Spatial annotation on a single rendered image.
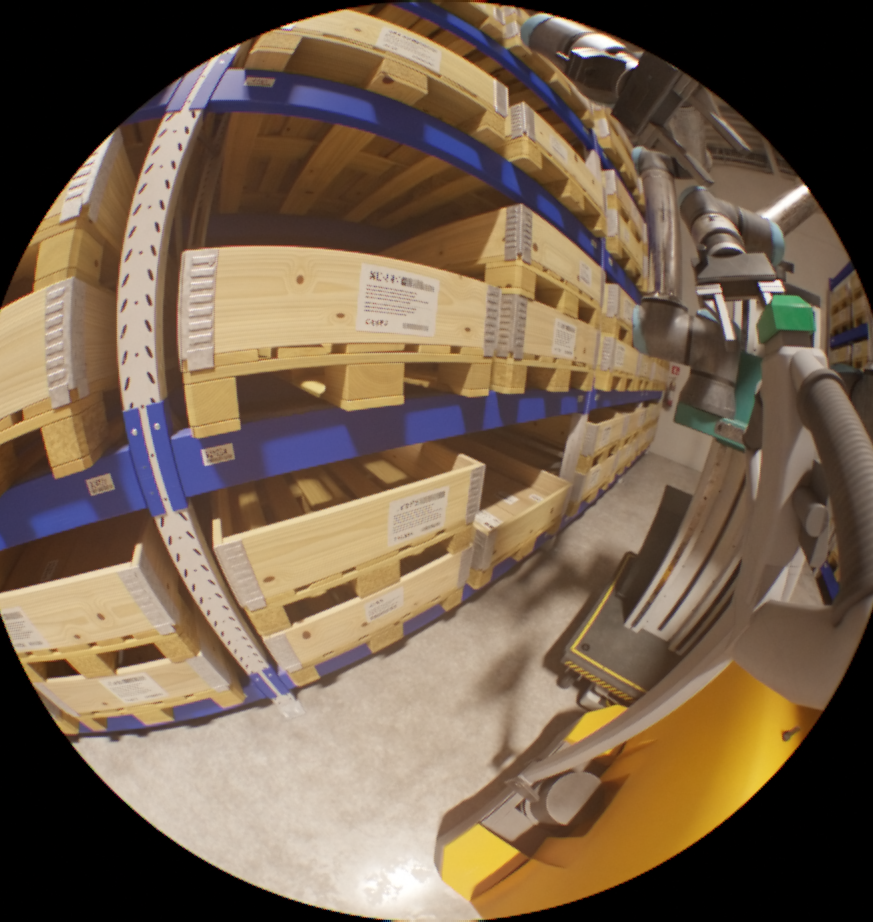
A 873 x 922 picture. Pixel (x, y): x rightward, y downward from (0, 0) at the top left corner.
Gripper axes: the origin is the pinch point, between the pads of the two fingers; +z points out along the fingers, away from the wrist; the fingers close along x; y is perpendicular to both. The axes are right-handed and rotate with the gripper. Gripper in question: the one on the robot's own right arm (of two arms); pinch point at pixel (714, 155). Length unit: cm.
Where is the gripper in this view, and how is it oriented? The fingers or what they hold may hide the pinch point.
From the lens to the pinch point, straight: 44.4
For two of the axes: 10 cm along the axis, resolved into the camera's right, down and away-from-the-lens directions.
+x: 0.4, -1.2, 9.9
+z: 4.2, 9.0, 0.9
